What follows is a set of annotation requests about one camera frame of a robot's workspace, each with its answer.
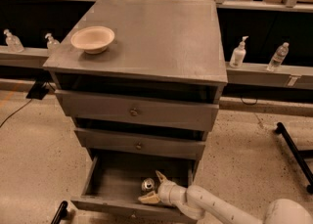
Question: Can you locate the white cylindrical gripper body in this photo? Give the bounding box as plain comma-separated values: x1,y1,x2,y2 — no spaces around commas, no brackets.
157,180,187,207

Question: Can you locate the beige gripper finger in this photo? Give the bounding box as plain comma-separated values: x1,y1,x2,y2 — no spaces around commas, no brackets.
138,191,160,204
156,170,167,183

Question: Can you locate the silver 7up can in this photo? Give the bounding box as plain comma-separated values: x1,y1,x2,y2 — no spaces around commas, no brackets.
141,178,156,192

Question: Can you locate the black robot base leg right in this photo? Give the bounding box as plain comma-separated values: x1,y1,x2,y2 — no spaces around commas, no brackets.
274,122,313,194

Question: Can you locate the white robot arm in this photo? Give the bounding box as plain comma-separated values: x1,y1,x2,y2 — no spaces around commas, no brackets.
138,170,313,224

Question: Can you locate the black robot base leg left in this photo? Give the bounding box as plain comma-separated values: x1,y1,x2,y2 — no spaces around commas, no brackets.
51,201,68,224

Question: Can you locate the grey open bottom drawer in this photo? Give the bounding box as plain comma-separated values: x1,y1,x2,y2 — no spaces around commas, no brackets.
71,152,196,224

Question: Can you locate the grey middle drawer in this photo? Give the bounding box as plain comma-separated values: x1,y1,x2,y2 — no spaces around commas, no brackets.
74,128,204,160

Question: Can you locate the grey top drawer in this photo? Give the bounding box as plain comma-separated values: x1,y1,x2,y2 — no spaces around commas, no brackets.
56,90,219,131

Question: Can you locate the grey wooden drawer cabinet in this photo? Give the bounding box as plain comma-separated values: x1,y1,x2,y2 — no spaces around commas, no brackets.
42,0,229,183

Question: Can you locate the white pump lotion bottle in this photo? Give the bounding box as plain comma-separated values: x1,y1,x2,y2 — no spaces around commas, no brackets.
229,36,247,68

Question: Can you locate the black floor power box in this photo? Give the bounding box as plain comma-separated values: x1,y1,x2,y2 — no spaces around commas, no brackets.
26,81,49,100

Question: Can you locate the beige paper bowl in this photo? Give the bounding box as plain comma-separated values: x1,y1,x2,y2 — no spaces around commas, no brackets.
70,26,115,54

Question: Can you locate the clear plastic water bottle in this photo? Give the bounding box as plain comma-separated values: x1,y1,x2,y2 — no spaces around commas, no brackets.
266,42,289,71

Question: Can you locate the black floor cable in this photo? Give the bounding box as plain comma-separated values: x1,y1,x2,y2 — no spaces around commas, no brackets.
0,98,33,129

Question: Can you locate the wooden workbench with metal frame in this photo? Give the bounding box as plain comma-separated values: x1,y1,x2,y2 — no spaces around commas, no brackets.
1,0,313,104

